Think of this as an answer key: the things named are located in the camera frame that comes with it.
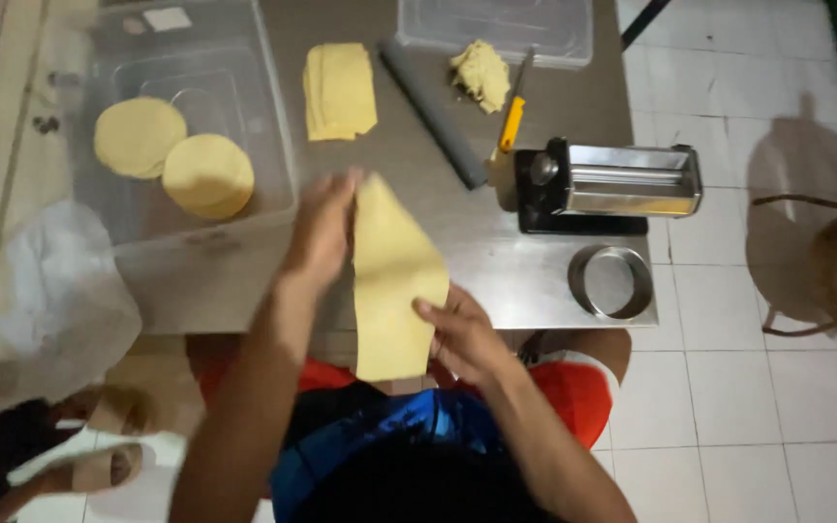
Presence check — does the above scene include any person's right hand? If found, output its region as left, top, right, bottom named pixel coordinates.
left=413, top=282, right=520, bottom=387

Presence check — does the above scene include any person's left hand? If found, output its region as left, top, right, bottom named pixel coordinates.
left=294, top=168, right=363, bottom=286

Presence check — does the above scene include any long yellow dough sheet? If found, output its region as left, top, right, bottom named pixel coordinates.
left=352, top=173, right=451, bottom=383

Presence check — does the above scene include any stack of rectangular dough sheets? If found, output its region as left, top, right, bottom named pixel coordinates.
left=303, top=42, right=379, bottom=142

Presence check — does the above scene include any grey rolling pin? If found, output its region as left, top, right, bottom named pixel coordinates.
left=377, top=38, right=489, bottom=192

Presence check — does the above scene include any round yellow dough disc stack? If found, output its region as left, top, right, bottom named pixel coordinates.
left=162, top=134, right=256, bottom=221
left=93, top=96, right=188, bottom=180

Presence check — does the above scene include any person's blue shirt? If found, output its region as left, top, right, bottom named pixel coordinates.
left=269, top=381, right=536, bottom=523

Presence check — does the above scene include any red plastic stool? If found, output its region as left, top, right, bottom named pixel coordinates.
left=199, top=354, right=614, bottom=451

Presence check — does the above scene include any yellow dough scrap lump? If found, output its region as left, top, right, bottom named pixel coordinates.
left=449, top=40, right=512, bottom=116

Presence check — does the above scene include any large clear plastic tub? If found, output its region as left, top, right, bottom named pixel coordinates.
left=72, top=0, right=300, bottom=249

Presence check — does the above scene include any steel pasta roller machine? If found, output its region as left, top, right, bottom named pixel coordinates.
left=486, top=137, right=703, bottom=236

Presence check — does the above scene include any shallow clear plastic container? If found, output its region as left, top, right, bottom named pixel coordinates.
left=396, top=0, right=595, bottom=70

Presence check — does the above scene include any white paper piece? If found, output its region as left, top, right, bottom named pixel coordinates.
left=143, top=6, right=193, bottom=33

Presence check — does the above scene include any white plastic bag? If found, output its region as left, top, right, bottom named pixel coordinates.
left=0, top=200, right=144, bottom=402

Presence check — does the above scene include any brown wicker chair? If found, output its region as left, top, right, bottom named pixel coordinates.
left=745, top=195, right=837, bottom=339

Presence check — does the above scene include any round metal ring cutter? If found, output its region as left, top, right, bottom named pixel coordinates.
left=567, top=245, right=655, bottom=322

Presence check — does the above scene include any yellow-handled knife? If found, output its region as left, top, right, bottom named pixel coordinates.
left=497, top=46, right=536, bottom=154

